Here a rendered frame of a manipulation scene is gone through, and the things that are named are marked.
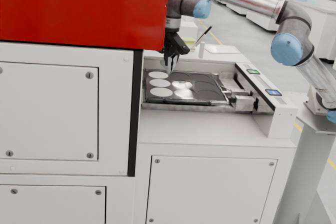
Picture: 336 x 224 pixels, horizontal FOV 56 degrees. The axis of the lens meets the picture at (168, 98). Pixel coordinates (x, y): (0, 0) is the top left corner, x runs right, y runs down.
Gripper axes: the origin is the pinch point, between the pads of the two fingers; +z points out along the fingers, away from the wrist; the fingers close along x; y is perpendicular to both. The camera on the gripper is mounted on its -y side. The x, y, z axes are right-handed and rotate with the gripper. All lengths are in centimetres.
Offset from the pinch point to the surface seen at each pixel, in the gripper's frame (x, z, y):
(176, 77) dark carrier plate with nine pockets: -13.0, 7.4, 6.9
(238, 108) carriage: -15.3, 10.8, -29.2
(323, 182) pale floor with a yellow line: -129, 97, -52
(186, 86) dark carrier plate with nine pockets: -7.4, 7.4, -4.3
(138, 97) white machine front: 48, -12, -32
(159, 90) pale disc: 6.8, 7.3, -0.8
